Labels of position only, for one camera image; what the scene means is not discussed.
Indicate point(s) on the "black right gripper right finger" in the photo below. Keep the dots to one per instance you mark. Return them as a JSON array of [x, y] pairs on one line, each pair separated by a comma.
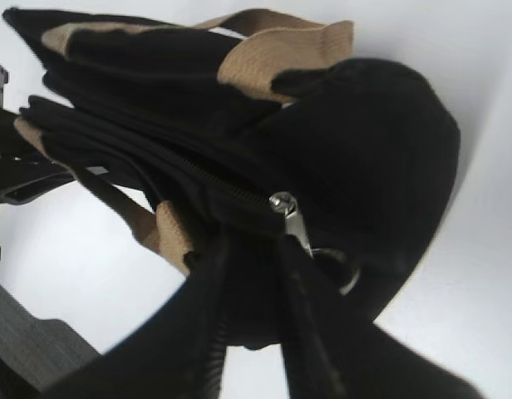
[[331, 351]]

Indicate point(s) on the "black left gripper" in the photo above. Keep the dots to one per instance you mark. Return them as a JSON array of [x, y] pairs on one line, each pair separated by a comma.
[[24, 174]]

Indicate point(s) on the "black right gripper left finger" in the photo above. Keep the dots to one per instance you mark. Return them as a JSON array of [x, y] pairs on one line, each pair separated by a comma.
[[177, 353]]

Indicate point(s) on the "silver zipper pull with ring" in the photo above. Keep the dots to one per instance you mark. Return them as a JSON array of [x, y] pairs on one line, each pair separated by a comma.
[[334, 263]]

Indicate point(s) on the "black bag with tan straps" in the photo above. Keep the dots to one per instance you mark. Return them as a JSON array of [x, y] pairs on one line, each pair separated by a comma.
[[185, 132]]

